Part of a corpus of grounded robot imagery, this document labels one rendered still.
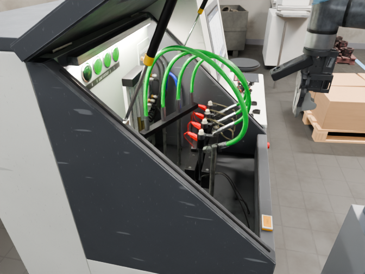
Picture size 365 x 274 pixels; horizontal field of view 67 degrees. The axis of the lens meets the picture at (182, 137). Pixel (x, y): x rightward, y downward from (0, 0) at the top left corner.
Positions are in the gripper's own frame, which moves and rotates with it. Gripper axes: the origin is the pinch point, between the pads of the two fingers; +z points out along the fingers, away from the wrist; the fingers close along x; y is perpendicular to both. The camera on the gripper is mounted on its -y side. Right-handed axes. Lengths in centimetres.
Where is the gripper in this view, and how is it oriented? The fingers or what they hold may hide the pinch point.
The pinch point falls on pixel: (294, 112)
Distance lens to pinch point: 94.0
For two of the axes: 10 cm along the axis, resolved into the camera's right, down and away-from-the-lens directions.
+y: 9.8, 1.1, -1.8
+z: 0.1, 8.5, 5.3
